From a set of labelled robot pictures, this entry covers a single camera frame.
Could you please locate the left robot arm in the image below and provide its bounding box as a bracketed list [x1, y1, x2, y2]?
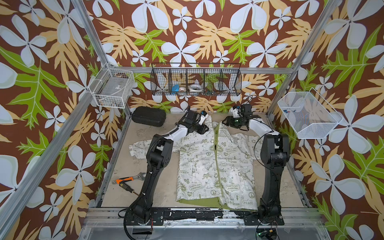
[125, 109, 209, 224]

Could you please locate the small green circuit board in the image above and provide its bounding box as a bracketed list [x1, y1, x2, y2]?
[256, 230, 278, 240]

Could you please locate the white wire basket left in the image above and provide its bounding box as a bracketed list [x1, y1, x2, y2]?
[90, 68, 135, 109]

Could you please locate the blue object in basket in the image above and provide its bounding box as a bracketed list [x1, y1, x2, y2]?
[171, 85, 180, 93]

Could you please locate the white green printed jacket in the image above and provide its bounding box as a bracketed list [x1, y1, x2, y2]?
[128, 113, 265, 211]

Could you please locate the orange handled wrench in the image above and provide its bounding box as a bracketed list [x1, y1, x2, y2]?
[112, 173, 147, 185]

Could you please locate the white tape roll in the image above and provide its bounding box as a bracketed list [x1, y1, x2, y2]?
[189, 84, 204, 93]

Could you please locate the black wire basket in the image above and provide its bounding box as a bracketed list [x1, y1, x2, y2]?
[150, 63, 243, 96]

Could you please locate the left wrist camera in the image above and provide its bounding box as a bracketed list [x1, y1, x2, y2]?
[198, 111, 209, 125]

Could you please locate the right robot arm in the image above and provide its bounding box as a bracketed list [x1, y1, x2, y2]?
[224, 116, 290, 226]

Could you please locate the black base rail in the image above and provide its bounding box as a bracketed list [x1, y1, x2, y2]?
[118, 208, 285, 226]

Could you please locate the black zippered case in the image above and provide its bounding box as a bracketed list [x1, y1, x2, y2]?
[132, 106, 166, 127]

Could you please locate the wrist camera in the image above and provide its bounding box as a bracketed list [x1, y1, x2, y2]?
[232, 104, 253, 119]
[198, 111, 209, 125]

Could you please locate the white mesh basket right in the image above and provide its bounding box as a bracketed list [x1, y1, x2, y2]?
[278, 88, 343, 140]

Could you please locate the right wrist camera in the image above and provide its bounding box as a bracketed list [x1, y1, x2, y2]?
[232, 104, 253, 119]

